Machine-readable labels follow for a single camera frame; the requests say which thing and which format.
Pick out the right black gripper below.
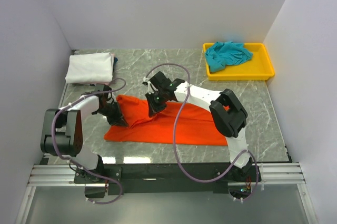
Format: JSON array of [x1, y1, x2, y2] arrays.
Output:
[[145, 90, 167, 118]]

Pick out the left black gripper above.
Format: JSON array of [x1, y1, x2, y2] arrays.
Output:
[[96, 101, 128, 127]]

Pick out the orange t-shirt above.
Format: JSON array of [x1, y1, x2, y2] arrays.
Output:
[[104, 95, 227, 146]]

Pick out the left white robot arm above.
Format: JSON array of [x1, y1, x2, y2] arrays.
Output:
[[40, 84, 128, 183]]

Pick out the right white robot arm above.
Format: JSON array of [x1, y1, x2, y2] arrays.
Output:
[[143, 72, 255, 182]]

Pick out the folded white t-shirt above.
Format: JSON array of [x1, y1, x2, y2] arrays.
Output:
[[65, 52, 114, 84]]

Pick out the folded dark blue t-shirt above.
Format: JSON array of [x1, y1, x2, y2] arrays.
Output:
[[113, 57, 118, 71]]

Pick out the black base beam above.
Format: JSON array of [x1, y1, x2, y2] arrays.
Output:
[[74, 160, 261, 198]]

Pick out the teal t-shirt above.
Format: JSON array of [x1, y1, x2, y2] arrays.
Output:
[[205, 42, 253, 73]]

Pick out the yellow plastic tray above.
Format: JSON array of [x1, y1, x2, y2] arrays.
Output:
[[203, 42, 275, 81]]

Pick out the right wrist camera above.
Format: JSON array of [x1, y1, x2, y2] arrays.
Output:
[[142, 76, 154, 94]]

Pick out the aluminium frame rail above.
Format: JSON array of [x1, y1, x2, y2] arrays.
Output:
[[27, 163, 305, 187]]

